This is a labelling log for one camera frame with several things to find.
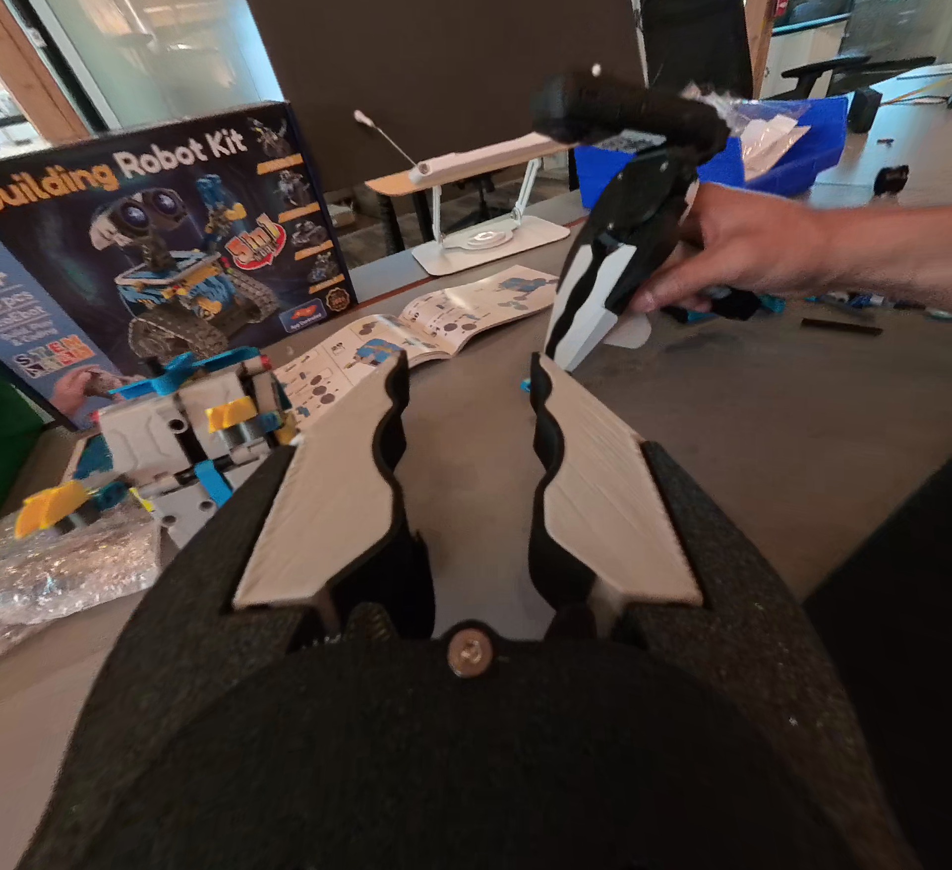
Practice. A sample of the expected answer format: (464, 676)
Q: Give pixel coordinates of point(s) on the person's right forearm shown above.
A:
(892, 252)

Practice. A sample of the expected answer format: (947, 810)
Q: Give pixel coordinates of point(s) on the pile of building pieces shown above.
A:
(855, 301)

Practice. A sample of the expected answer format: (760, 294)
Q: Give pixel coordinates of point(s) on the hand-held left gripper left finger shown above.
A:
(327, 498)

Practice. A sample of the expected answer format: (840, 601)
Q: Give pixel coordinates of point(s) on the black axle rod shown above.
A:
(840, 326)

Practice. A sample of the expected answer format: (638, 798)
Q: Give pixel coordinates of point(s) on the white book stand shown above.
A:
(483, 237)

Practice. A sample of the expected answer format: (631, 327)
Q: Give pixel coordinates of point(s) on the black toy wheel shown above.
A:
(891, 179)

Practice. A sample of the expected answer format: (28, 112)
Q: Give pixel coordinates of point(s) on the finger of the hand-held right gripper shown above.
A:
(602, 304)
(573, 290)

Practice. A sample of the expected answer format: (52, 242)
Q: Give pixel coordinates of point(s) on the dark blue robot kit box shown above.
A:
(171, 215)

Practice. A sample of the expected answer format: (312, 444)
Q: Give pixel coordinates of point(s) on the grey desk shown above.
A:
(744, 401)

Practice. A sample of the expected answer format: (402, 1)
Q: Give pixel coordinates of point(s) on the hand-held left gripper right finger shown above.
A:
(610, 505)

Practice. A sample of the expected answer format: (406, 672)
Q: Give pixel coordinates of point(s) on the large black board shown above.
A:
(431, 29)

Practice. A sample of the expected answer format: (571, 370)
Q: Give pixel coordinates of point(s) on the person's right hand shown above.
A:
(736, 245)

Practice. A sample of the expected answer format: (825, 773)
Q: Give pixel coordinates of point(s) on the open instruction booklet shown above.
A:
(446, 319)

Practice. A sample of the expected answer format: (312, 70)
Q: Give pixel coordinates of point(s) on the black office chair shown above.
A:
(692, 37)

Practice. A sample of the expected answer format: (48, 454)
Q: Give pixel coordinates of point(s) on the blue plastic bin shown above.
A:
(788, 156)

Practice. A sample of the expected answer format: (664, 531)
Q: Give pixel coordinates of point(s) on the clear plastic bags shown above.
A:
(766, 130)

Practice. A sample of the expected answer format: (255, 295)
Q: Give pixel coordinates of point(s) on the crinkled clear plastic bag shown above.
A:
(67, 572)

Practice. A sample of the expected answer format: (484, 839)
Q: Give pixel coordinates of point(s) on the grey and blue toy robot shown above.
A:
(149, 438)

